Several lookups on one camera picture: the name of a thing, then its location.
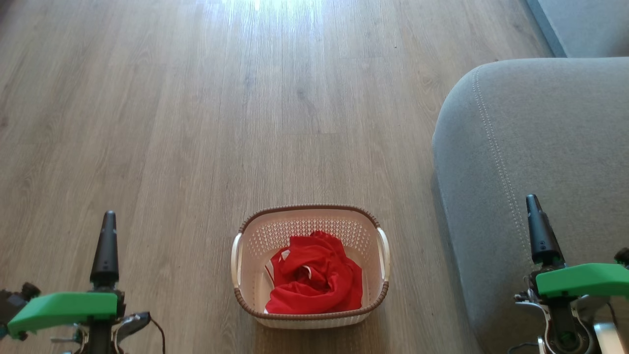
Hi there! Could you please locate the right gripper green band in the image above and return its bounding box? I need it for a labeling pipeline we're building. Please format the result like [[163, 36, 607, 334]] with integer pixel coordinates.
[[526, 194, 629, 354]]

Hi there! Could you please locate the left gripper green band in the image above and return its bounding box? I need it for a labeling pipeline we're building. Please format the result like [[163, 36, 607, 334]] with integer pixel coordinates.
[[7, 211, 126, 354]]

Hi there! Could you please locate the red garment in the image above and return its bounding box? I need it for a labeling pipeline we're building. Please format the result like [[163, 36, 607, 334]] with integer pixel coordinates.
[[264, 230, 364, 315]]

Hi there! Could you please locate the grey fabric sofa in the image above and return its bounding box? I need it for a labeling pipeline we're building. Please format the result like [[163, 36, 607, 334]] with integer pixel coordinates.
[[431, 0, 629, 354]]

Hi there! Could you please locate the white perforated laundry basket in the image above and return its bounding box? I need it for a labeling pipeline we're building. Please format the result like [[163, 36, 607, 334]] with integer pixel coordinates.
[[230, 204, 391, 329]]

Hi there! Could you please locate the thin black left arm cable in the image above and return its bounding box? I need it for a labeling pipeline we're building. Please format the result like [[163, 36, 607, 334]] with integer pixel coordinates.
[[149, 319, 167, 354]]

